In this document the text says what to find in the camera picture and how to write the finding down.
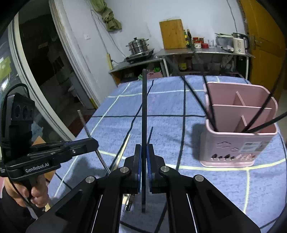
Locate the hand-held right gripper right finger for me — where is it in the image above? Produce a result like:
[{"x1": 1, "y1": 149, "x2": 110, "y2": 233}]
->
[{"x1": 147, "y1": 144, "x2": 262, "y2": 233}]

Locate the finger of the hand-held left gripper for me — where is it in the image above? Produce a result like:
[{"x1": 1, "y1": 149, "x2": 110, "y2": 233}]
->
[
  {"x1": 59, "y1": 139, "x2": 99, "y2": 162},
  {"x1": 31, "y1": 138, "x2": 96, "y2": 153}
]

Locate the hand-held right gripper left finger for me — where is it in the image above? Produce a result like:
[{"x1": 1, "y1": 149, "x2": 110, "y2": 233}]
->
[{"x1": 26, "y1": 144, "x2": 142, "y2": 233}]

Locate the metal chopstick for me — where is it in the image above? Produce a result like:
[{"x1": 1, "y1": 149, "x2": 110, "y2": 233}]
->
[
  {"x1": 123, "y1": 194, "x2": 133, "y2": 212},
  {"x1": 77, "y1": 109, "x2": 111, "y2": 175}
]

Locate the cream wooden chopstick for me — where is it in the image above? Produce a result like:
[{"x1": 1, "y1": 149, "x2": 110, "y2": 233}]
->
[{"x1": 112, "y1": 134, "x2": 131, "y2": 168}]

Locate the pink plastic utensil basket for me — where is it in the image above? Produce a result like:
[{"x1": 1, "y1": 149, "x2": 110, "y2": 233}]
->
[{"x1": 199, "y1": 81, "x2": 278, "y2": 167}]

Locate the person's left hand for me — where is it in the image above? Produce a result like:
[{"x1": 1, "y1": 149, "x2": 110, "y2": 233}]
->
[{"x1": 4, "y1": 176, "x2": 50, "y2": 210}]

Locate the blue checked tablecloth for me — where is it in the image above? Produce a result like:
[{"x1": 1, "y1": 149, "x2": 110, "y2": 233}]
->
[{"x1": 48, "y1": 75, "x2": 287, "y2": 233}]

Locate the white sliding glass door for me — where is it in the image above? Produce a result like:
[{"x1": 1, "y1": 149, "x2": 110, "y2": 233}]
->
[{"x1": 0, "y1": 0, "x2": 106, "y2": 144}]

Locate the low steel shelf table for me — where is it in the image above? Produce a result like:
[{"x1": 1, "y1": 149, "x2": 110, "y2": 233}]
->
[{"x1": 109, "y1": 56, "x2": 167, "y2": 87}]

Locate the steel cooktop stove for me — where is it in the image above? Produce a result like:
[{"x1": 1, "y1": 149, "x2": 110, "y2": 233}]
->
[{"x1": 124, "y1": 48, "x2": 155, "y2": 64}]

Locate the stainless steel steamer pot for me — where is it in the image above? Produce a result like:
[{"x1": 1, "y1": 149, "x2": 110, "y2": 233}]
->
[{"x1": 126, "y1": 38, "x2": 149, "y2": 54}]

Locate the green hanging curtain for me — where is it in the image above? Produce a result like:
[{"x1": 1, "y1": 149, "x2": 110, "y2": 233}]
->
[{"x1": 91, "y1": 0, "x2": 123, "y2": 32}]

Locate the steel kitchen table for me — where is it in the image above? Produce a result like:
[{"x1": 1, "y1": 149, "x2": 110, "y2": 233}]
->
[{"x1": 155, "y1": 46, "x2": 256, "y2": 79}]

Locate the wooden cutting board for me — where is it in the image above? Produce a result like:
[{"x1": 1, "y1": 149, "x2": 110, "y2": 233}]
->
[{"x1": 159, "y1": 19, "x2": 187, "y2": 50}]

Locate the white plastic container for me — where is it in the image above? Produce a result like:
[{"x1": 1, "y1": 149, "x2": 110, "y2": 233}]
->
[{"x1": 215, "y1": 33, "x2": 234, "y2": 48}]

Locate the white electric kettle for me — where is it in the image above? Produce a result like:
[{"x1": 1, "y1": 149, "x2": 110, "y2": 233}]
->
[{"x1": 232, "y1": 32, "x2": 250, "y2": 55}]

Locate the yellow wooden door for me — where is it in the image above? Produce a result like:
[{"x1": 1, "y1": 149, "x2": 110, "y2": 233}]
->
[{"x1": 238, "y1": 0, "x2": 286, "y2": 94}]

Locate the brass door handle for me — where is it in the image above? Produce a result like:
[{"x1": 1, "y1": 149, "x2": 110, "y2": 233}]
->
[{"x1": 249, "y1": 35, "x2": 268, "y2": 48}]

